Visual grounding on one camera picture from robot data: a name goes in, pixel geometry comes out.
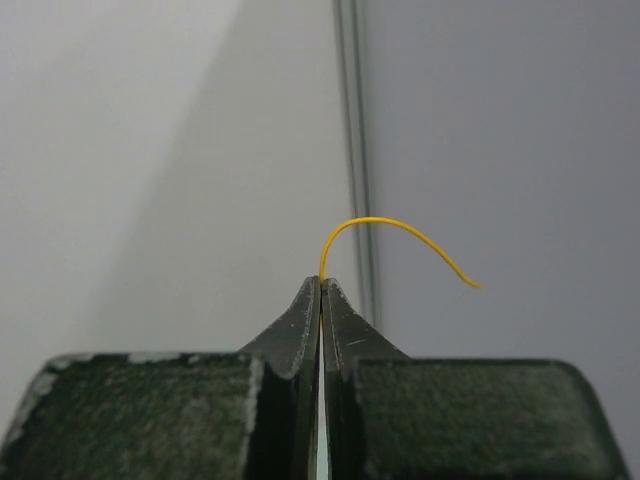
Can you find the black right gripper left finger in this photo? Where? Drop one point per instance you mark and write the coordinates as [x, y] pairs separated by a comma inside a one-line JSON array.
[[248, 414]]

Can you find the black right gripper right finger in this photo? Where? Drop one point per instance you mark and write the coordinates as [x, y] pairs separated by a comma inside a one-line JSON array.
[[391, 416]]

